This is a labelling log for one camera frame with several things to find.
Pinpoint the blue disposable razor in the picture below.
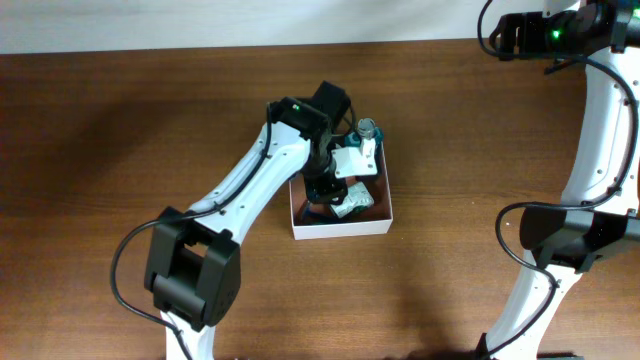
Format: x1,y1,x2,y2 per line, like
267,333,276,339
298,201,340,225

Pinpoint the green white floss packet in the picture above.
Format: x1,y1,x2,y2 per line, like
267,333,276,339
330,182,375,219

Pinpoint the teal mouthwash bottle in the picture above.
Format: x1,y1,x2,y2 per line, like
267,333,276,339
344,118,384,147

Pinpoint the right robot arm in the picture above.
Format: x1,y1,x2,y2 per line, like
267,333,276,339
475,0,639,359

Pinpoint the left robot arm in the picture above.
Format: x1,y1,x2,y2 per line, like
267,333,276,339
144,82,351,359

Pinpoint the white cardboard box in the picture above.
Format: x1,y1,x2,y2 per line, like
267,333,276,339
288,144,394,240

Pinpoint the left black cable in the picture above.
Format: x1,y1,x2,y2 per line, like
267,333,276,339
109,102,357,360

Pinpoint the black cable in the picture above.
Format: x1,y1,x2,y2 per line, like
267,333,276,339
476,0,640,360
109,102,357,360

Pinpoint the right black cable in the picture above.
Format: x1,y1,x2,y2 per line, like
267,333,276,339
476,0,640,360

